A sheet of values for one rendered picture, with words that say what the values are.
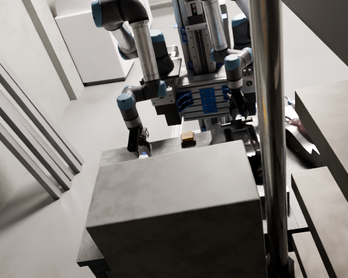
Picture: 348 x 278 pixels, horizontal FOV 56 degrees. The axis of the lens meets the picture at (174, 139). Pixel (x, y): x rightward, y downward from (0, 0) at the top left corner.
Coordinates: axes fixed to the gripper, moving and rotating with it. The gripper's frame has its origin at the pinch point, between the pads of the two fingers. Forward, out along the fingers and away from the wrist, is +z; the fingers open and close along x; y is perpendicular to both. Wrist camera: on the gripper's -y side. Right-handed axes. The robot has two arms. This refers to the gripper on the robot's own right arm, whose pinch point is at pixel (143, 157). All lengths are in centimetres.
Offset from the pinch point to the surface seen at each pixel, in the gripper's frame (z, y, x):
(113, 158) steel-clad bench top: 4.7, 5.4, 20.7
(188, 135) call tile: 1.0, 17.4, -20.2
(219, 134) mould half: -4.1, 10.4, -38.2
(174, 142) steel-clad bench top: 4.7, 16.9, -11.7
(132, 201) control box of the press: -63, -81, -38
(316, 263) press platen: -20, -66, -72
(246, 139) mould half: -4, 6, -51
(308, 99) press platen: -70, -63, -69
